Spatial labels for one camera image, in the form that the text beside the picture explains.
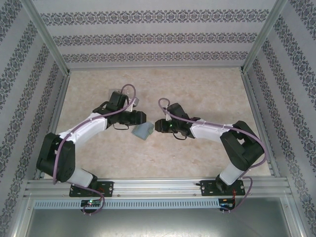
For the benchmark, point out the green transparent bag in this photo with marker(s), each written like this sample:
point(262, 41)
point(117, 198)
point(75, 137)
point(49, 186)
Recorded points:
point(143, 132)

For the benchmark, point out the clear plastic card stack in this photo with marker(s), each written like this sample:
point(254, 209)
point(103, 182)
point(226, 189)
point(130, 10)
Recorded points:
point(113, 90)

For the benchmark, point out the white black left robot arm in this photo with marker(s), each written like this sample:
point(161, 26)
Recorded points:
point(91, 126)

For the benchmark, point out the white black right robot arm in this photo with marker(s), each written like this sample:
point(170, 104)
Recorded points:
point(207, 132)

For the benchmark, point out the small controller circuit board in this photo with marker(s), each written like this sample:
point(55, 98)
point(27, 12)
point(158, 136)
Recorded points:
point(227, 203)
point(91, 203)

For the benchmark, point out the grey sheet metal panel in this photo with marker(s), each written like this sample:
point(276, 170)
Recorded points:
point(158, 223)

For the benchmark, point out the aluminium mounting rail beam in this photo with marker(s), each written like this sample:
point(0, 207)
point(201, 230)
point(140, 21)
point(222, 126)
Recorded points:
point(153, 187)

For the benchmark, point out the aluminium table side rail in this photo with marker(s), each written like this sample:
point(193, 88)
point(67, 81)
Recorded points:
point(60, 103)
point(253, 103)

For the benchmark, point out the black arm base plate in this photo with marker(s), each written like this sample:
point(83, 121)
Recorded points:
point(207, 188)
point(107, 188)

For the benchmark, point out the aluminium frame post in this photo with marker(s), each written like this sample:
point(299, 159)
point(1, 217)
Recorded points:
point(48, 37)
point(262, 37)

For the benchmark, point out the aluminium frame leg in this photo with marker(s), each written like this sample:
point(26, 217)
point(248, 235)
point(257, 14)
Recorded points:
point(293, 217)
point(22, 217)

